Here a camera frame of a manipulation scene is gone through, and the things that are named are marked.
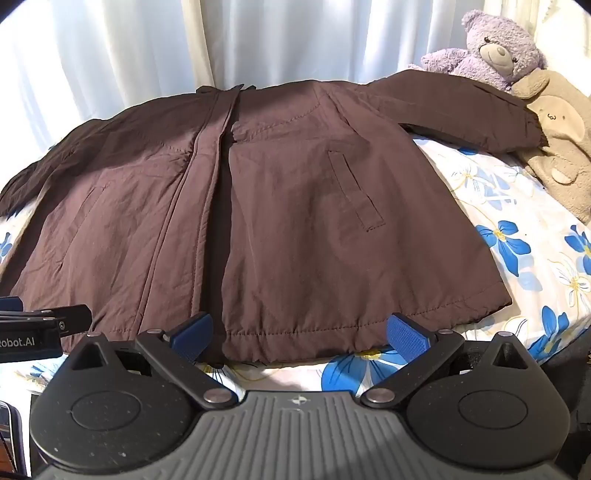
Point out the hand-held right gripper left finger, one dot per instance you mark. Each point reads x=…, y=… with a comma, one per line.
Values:
x=194, y=333

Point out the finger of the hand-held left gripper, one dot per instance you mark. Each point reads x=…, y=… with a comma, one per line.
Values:
x=74, y=318

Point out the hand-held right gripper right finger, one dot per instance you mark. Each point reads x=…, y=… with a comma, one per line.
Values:
x=407, y=338

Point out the dark brown jacket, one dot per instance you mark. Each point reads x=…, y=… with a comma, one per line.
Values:
x=286, y=207

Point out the black glossy object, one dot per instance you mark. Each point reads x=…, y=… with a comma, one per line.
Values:
x=11, y=438

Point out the blue floral bedsheet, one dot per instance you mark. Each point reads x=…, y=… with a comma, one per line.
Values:
x=517, y=240

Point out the beige plush elephant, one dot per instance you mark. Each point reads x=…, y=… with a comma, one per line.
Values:
x=561, y=138

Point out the white curtain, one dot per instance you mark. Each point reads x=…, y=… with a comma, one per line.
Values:
x=138, y=46

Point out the purple teddy bear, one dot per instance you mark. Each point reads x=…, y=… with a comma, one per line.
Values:
x=489, y=50

